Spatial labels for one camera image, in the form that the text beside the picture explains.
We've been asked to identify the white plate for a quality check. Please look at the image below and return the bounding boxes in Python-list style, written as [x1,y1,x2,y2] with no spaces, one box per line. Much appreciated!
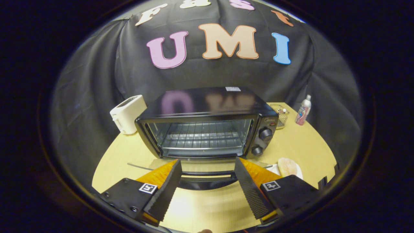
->
[267,163,304,180]

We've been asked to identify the pink and white bottle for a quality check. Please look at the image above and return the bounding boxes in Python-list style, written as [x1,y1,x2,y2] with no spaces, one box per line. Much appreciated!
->
[295,94,312,126]

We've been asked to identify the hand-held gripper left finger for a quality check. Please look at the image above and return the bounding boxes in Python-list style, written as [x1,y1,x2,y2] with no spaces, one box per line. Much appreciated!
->
[92,159,182,227]

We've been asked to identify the white bread toaster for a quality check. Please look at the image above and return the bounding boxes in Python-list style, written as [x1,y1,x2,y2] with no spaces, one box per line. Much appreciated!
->
[110,95,147,135]

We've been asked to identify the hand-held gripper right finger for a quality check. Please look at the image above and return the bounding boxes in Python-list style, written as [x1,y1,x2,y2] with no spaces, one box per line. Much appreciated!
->
[234,157,324,225]

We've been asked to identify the black toaster oven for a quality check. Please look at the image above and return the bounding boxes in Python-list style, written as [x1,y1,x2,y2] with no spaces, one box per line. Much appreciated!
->
[128,87,279,191]

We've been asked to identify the wire mesh basket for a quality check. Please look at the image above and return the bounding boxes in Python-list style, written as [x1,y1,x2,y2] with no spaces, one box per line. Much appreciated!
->
[270,104,289,129]

